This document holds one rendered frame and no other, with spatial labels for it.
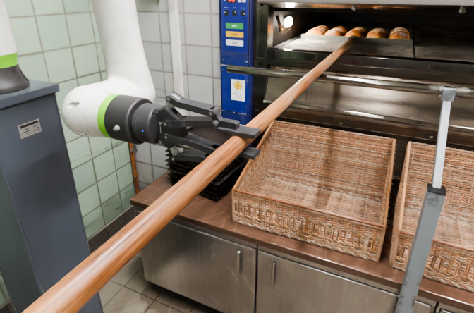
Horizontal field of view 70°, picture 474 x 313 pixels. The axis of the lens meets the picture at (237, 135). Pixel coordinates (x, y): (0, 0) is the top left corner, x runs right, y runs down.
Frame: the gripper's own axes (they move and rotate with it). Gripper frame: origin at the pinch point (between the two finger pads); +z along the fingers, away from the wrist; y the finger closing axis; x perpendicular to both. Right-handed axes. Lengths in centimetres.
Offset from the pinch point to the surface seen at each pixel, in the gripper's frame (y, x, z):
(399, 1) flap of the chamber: -20, -86, 19
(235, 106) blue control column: 31, -98, -48
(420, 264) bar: 48, -41, 38
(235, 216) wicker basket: 59, -52, -25
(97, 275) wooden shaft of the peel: -0.8, 33.0, 1.7
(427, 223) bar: 34, -41, 37
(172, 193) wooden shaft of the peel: -1.4, 20.2, 0.6
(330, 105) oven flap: 24, -99, -1
